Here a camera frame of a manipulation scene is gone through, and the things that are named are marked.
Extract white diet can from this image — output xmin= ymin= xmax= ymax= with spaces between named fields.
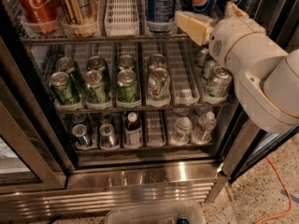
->
xmin=148 ymin=53 xmax=166 ymax=73
xmin=148 ymin=68 xmax=170 ymax=101

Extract white diet can front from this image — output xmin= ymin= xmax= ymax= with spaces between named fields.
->
xmin=148 ymin=68 xmax=170 ymax=101

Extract red coca-cola can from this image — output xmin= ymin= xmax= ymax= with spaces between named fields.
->
xmin=17 ymin=0 xmax=57 ymax=35

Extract dark drink bottle white cap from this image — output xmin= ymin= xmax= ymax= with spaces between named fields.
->
xmin=125 ymin=112 xmax=143 ymax=148

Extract green can back left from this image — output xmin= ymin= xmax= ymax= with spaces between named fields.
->
xmin=56 ymin=57 xmax=84 ymax=92

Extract orange cable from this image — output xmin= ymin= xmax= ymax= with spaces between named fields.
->
xmin=255 ymin=156 xmax=294 ymax=224

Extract white empty tray shelf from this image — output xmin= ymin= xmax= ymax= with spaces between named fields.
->
xmin=146 ymin=110 xmax=166 ymax=147
xmin=164 ymin=41 xmax=200 ymax=105

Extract gold soda can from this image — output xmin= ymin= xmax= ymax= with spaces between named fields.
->
xmin=61 ymin=0 xmax=97 ymax=37

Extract green can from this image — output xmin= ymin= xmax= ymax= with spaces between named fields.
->
xmin=87 ymin=56 xmax=110 ymax=81
xmin=50 ymin=72 xmax=80 ymax=105
xmin=117 ymin=54 xmax=135 ymax=71
xmin=56 ymin=57 xmax=84 ymax=92
xmin=83 ymin=70 xmax=110 ymax=104
xmin=118 ymin=69 xmax=140 ymax=103

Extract clear water bottle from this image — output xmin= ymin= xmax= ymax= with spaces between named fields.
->
xmin=191 ymin=111 xmax=217 ymax=145
xmin=170 ymin=117 xmax=192 ymax=146

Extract white 7up can front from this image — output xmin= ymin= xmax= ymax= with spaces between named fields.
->
xmin=205 ymin=66 xmax=233 ymax=98

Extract clear water bottle left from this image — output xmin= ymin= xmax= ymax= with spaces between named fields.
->
xmin=170 ymin=117 xmax=192 ymax=146

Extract white empty tray middle shelf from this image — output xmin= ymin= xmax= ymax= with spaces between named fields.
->
xmin=164 ymin=41 xmax=200 ymax=105

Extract clear water bottle right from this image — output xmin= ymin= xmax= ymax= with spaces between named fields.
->
xmin=191 ymin=111 xmax=217 ymax=145

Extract white diet can back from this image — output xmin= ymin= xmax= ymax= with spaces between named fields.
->
xmin=148 ymin=53 xmax=166 ymax=73

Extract white empty can tray top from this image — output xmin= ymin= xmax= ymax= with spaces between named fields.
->
xmin=105 ymin=0 xmax=139 ymax=36

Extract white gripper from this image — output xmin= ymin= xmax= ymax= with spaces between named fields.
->
xmin=174 ymin=1 xmax=267 ymax=67

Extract white empty tray bottom shelf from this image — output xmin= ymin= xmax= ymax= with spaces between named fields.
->
xmin=146 ymin=110 xmax=166 ymax=147

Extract white 7up can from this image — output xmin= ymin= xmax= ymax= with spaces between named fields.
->
xmin=192 ymin=44 xmax=208 ymax=68
xmin=202 ymin=60 xmax=219 ymax=81
xmin=205 ymin=66 xmax=233 ymax=98

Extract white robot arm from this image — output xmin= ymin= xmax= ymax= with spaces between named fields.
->
xmin=175 ymin=2 xmax=299 ymax=133

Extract green can front left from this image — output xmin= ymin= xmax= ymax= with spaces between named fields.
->
xmin=50 ymin=72 xmax=80 ymax=105

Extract stainless steel fridge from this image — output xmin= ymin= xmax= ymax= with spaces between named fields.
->
xmin=0 ymin=0 xmax=299 ymax=220

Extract white 7up can back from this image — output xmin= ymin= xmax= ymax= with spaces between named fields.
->
xmin=192 ymin=44 xmax=208 ymax=68

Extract white 7up can middle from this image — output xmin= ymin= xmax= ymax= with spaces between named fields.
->
xmin=202 ymin=60 xmax=219 ymax=81

